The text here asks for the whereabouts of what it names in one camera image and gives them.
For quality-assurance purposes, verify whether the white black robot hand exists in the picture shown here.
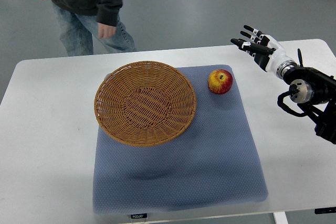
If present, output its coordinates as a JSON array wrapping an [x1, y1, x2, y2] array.
[[230, 25, 297, 79]]

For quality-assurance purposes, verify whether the person's left hand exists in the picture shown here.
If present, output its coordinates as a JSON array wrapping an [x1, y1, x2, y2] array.
[[98, 23, 117, 39]]

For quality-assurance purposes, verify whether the red yellow apple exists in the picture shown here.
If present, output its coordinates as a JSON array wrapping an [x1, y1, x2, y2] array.
[[208, 69, 233, 94]]

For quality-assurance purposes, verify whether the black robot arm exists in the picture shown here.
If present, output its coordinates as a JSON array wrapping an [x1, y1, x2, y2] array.
[[276, 49, 335, 144]]

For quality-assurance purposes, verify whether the brown wicker basket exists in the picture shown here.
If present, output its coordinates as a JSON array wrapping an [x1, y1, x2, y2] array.
[[94, 61, 197, 147]]

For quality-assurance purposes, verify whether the person in dark hoodie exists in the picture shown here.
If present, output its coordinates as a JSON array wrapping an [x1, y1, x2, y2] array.
[[51, 0, 136, 56]]

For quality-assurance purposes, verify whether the blue grey cushion mat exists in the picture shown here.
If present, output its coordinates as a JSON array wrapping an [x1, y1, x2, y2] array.
[[93, 65, 268, 215]]

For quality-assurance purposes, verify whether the white table leg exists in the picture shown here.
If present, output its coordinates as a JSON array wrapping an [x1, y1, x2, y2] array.
[[273, 211, 289, 224]]

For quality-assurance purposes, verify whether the black table control label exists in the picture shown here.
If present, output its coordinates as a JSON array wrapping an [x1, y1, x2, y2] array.
[[130, 213, 148, 219]]

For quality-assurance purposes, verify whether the black bracket under table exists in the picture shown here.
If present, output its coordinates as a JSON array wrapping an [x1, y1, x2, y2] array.
[[314, 207, 336, 215]]

